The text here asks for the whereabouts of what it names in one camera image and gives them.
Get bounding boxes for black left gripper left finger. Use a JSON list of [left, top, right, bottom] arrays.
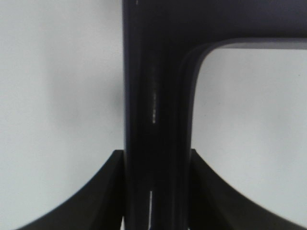
[[22, 150, 124, 230]]

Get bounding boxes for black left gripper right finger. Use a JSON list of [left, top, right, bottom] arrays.
[[188, 149, 303, 230]]

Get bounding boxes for grey plastic dustpan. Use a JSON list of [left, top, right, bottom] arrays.
[[123, 0, 307, 230]]

